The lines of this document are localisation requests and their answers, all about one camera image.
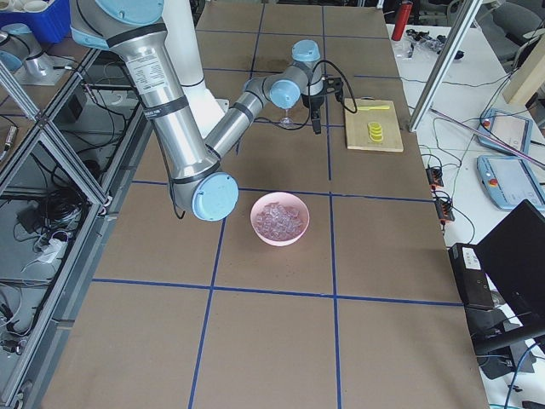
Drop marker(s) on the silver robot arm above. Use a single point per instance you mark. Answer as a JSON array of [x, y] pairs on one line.
[[157, 42]]

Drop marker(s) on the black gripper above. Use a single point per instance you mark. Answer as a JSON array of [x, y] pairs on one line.
[[312, 102]]

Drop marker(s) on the metal rod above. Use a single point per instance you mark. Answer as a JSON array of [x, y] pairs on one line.
[[489, 136]]

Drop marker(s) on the ice cubes pile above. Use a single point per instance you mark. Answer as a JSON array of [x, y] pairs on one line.
[[278, 222]]

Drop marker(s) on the yellow lemon slice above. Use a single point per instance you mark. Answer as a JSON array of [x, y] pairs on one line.
[[374, 125]]

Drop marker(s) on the blue teach pendant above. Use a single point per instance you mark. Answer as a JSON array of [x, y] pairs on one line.
[[511, 128], [509, 181]]

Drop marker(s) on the pink bowl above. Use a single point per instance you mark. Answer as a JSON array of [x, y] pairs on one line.
[[286, 199]]

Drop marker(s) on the black monitor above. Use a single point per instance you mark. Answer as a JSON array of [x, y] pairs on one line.
[[512, 255]]

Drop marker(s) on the aluminium frame post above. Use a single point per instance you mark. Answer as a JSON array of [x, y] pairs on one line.
[[458, 31]]

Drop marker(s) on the clear plastic bag with parts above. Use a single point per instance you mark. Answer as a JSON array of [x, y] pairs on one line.
[[417, 42]]

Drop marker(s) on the wooden cutting board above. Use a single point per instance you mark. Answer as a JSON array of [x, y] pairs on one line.
[[357, 129]]

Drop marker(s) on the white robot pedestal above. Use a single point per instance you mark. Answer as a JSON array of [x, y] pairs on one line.
[[182, 46]]

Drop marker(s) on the red metal bottle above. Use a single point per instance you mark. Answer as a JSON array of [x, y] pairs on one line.
[[402, 18]]

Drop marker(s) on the wooden post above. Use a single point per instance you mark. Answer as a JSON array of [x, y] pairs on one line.
[[526, 81]]

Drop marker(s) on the clear wine glass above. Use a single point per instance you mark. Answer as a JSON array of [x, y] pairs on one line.
[[286, 121]]

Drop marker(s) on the yellow plastic knife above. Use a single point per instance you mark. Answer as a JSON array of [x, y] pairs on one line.
[[373, 108]]

